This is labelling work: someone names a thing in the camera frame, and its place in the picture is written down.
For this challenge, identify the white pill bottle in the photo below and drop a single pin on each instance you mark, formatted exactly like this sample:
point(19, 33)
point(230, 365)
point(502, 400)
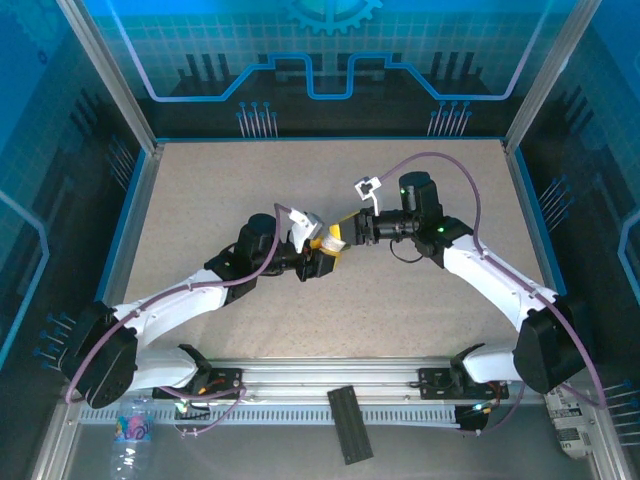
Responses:
point(332, 244)

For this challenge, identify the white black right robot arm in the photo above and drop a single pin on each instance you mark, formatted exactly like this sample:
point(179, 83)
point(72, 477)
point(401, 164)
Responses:
point(480, 270)

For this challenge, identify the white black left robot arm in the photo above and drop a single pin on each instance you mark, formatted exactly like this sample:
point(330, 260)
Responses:
point(170, 300)

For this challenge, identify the black slotted bar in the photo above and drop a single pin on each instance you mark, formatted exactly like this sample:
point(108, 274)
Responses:
point(350, 425)

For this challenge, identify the clear plastic water bottle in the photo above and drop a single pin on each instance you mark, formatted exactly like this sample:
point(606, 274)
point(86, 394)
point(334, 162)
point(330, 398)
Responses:
point(132, 430)

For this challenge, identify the aluminium frame beam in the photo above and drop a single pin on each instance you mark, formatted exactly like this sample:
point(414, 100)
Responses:
point(325, 375)

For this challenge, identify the aluminium side rail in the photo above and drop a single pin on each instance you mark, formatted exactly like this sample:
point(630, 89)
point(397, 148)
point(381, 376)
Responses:
point(125, 250)
point(541, 250)

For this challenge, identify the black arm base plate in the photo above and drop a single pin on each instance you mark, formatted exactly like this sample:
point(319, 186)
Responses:
point(225, 380)
point(432, 382)

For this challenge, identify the aluminium frame post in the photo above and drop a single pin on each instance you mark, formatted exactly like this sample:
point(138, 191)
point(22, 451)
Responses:
point(111, 75)
point(547, 75)

